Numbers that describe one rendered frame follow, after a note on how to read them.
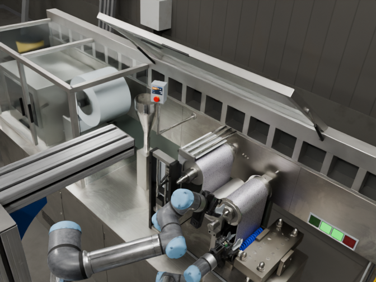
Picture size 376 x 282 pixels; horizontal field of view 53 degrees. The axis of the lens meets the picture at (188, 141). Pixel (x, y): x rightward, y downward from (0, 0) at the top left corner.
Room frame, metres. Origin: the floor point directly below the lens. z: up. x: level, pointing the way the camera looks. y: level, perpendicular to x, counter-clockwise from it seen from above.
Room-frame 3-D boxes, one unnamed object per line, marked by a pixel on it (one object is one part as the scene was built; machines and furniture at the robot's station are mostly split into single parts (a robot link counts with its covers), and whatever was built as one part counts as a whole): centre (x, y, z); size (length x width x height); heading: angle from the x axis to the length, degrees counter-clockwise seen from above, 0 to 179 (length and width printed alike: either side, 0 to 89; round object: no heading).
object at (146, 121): (1.88, 0.25, 1.19); 0.14 x 0.14 x 0.57
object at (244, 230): (1.37, -0.35, 1.11); 0.23 x 0.01 x 0.18; 139
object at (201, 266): (1.07, -0.09, 1.11); 0.11 x 0.08 x 0.09; 139
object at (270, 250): (1.33, -0.47, 1.00); 0.40 x 0.16 x 0.06; 139
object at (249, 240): (1.36, -0.37, 1.03); 0.21 x 0.04 x 0.03; 139
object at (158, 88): (1.70, 0.17, 1.66); 0.07 x 0.07 x 0.10; 75
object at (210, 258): (1.13, -0.13, 1.11); 0.08 x 0.05 x 0.08; 49
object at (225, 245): (1.19, -0.19, 1.12); 0.12 x 0.08 x 0.09; 139
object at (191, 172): (1.47, -0.02, 1.34); 0.06 x 0.06 x 0.06; 49
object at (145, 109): (1.88, 0.25, 1.50); 0.14 x 0.14 x 0.06
